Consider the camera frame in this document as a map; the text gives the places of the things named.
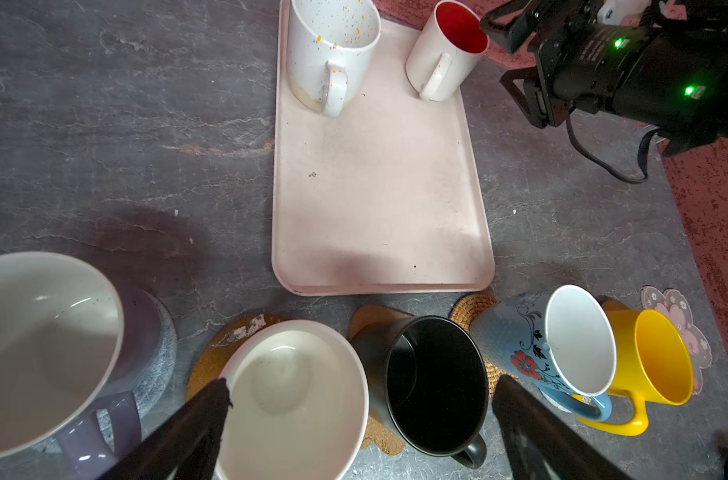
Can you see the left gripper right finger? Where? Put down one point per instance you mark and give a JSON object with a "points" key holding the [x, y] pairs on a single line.
{"points": [[538, 444]]}

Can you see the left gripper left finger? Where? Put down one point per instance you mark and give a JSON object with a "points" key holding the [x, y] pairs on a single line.
{"points": [[186, 446]]}

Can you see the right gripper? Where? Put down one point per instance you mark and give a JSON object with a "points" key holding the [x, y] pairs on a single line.
{"points": [[581, 50]]}

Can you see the grey round coaster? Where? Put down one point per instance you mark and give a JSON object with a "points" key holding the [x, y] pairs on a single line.
{"points": [[150, 387]]}

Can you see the red interior mug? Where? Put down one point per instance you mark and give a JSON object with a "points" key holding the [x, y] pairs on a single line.
{"points": [[446, 51]]}

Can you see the brown glossy coaster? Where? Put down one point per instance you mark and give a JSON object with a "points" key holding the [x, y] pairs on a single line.
{"points": [[217, 353]]}

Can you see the blue floral mug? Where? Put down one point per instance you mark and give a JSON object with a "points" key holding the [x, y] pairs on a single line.
{"points": [[558, 338]]}

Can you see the white mug front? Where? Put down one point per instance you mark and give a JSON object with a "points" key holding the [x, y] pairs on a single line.
{"points": [[299, 405]]}

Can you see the white mug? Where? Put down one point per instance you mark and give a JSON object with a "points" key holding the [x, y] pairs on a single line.
{"points": [[330, 46], [299, 405]]}

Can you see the black mug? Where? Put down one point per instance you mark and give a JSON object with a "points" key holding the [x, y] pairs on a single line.
{"points": [[428, 384]]}

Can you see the yellow mug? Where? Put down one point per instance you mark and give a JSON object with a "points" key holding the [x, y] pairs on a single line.
{"points": [[654, 366]]}

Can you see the woven rattan coaster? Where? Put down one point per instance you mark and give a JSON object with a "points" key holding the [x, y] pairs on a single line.
{"points": [[463, 313]]}

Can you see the brown paw coaster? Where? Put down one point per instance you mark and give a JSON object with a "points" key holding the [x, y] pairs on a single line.
{"points": [[376, 433]]}

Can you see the lavender mug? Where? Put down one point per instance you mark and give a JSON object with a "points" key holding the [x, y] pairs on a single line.
{"points": [[73, 346]]}

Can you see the pink flower coaster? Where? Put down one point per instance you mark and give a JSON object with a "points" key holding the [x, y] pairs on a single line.
{"points": [[676, 308]]}

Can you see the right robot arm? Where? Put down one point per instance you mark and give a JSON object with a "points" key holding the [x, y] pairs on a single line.
{"points": [[678, 82]]}

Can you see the beige serving tray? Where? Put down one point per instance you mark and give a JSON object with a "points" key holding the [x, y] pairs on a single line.
{"points": [[383, 199]]}

